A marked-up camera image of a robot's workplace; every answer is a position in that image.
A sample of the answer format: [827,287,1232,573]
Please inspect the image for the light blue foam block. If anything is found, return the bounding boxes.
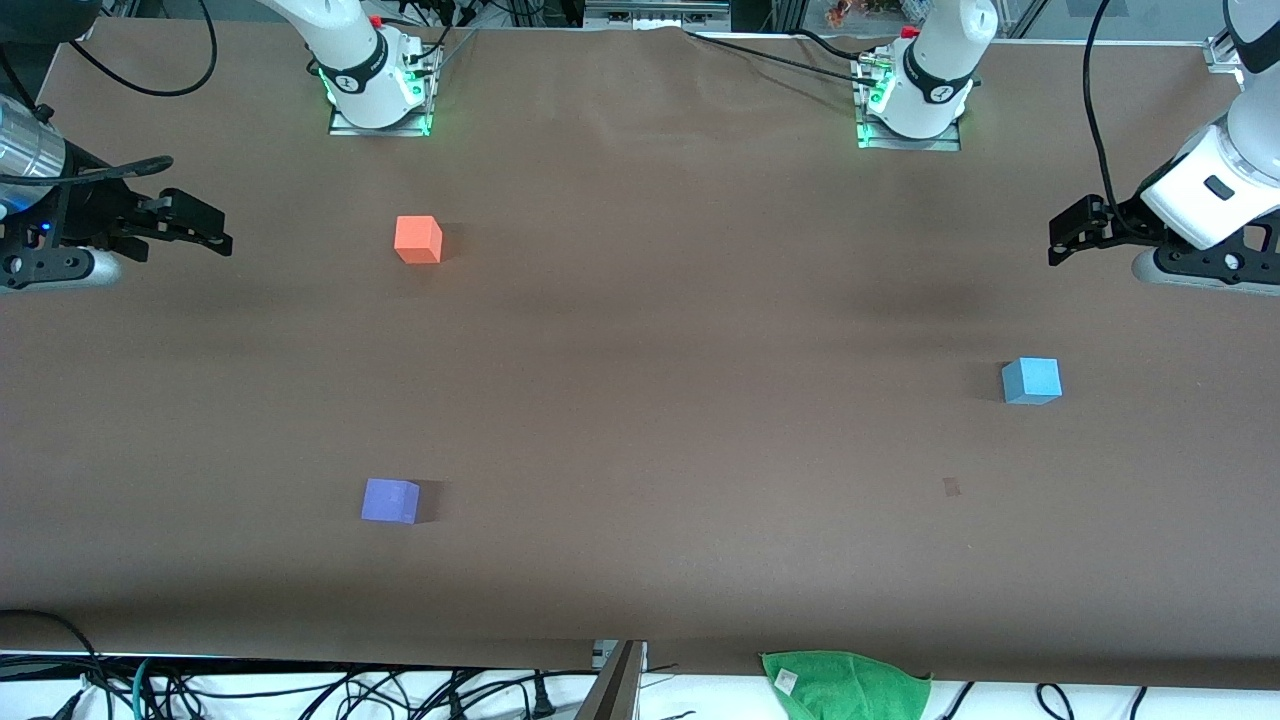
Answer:
[1002,357,1063,406]

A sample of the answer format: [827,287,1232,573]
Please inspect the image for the orange foam block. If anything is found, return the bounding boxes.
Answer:
[394,215,444,265]

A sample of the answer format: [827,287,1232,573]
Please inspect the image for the purple foam block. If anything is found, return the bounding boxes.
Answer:
[361,478,421,525]

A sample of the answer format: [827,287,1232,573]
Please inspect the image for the brown table cover sheet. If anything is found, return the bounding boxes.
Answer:
[0,18,1280,691]

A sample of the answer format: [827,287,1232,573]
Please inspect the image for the green microfiber cloth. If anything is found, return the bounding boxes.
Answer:
[760,651,933,720]

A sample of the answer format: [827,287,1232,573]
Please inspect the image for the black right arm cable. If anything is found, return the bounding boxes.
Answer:
[68,0,219,98]

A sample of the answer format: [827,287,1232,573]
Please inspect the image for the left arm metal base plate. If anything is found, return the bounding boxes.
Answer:
[855,55,963,153]

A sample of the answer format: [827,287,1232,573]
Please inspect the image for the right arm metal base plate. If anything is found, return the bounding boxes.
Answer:
[328,45,443,138]

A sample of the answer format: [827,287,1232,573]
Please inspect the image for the black cable across table cover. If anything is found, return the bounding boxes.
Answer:
[685,30,886,89]

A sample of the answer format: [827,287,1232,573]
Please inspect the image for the thick black floor cable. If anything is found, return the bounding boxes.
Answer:
[0,610,103,706]

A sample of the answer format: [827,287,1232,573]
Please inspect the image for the aluminium frame profile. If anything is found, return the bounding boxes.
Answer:
[585,0,731,31]

